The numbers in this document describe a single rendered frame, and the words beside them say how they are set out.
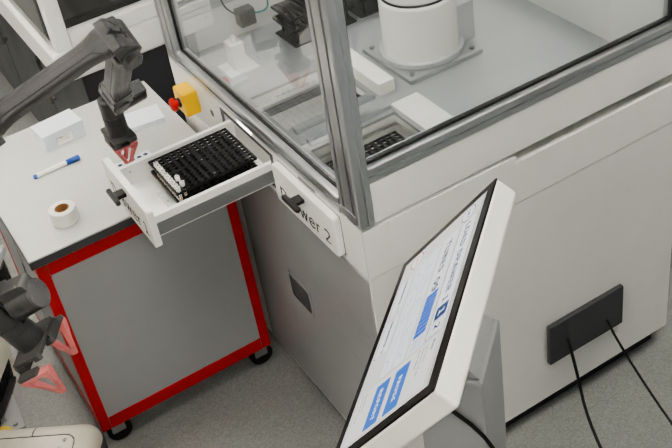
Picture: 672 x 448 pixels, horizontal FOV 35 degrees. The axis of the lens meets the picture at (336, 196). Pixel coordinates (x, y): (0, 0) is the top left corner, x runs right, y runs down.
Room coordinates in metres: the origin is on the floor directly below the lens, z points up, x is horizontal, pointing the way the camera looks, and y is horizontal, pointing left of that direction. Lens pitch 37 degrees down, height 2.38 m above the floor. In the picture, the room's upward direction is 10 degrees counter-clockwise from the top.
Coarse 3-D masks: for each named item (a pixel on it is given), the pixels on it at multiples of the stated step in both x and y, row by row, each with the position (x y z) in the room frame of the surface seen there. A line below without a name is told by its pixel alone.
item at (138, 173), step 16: (208, 128) 2.35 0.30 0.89; (176, 144) 2.30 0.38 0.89; (208, 144) 2.33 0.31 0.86; (256, 144) 2.24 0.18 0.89; (144, 160) 2.25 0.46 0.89; (256, 160) 2.25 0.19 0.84; (128, 176) 2.23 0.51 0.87; (144, 176) 2.25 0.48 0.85; (240, 176) 2.11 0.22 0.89; (256, 176) 2.12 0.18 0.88; (272, 176) 2.14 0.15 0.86; (144, 192) 2.19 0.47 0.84; (208, 192) 2.07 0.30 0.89; (224, 192) 2.08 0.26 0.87; (240, 192) 2.10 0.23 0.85; (160, 208) 2.11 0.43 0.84; (176, 208) 2.03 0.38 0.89; (192, 208) 2.04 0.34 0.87; (208, 208) 2.06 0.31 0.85; (160, 224) 2.01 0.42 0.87; (176, 224) 2.02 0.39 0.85
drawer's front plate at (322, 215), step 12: (276, 168) 2.07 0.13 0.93; (276, 180) 2.08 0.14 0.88; (288, 180) 2.01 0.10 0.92; (288, 192) 2.03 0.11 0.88; (300, 192) 1.96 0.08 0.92; (312, 204) 1.91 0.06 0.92; (324, 204) 1.89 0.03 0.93; (300, 216) 1.99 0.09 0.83; (312, 216) 1.93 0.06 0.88; (324, 216) 1.87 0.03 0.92; (336, 216) 1.84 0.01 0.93; (312, 228) 1.94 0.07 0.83; (336, 228) 1.83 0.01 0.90; (324, 240) 1.89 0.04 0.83; (336, 240) 1.83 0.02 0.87; (336, 252) 1.84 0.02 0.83
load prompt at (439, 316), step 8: (472, 216) 1.48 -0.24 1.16; (464, 224) 1.48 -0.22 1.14; (472, 224) 1.45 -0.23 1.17; (464, 232) 1.45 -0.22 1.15; (464, 240) 1.42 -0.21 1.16; (456, 248) 1.42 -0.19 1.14; (464, 248) 1.39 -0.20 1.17; (456, 256) 1.39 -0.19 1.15; (464, 256) 1.36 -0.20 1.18; (456, 264) 1.36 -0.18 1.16; (448, 272) 1.37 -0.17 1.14; (456, 272) 1.33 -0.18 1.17; (448, 280) 1.34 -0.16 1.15; (456, 280) 1.31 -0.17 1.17; (448, 288) 1.31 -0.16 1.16; (440, 296) 1.31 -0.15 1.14; (448, 296) 1.28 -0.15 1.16; (440, 304) 1.28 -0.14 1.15; (448, 304) 1.26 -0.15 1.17; (440, 312) 1.26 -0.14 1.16; (432, 320) 1.26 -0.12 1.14; (440, 320) 1.23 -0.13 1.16; (432, 328) 1.23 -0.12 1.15; (440, 328) 1.21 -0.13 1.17
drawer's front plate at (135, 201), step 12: (108, 168) 2.19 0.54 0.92; (108, 180) 2.24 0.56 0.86; (120, 180) 2.13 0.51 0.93; (132, 192) 2.07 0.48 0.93; (132, 204) 2.07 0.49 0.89; (144, 204) 2.01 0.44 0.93; (132, 216) 2.11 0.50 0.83; (144, 216) 2.00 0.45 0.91; (144, 228) 2.03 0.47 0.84; (156, 228) 1.98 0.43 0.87; (156, 240) 1.98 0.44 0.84
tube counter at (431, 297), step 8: (440, 280) 1.37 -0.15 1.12; (432, 288) 1.37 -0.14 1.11; (432, 296) 1.34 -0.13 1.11; (424, 304) 1.34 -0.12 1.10; (432, 304) 1.31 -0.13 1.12; (424, 312) 1.32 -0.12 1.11; (424, 320) 1.29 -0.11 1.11; (416, 328) 1.29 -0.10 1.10; (424, 328) 1.26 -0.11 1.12; (416, 336) 1.26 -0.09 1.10; (416, 344) 1.24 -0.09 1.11; (408, 352) 1.24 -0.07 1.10
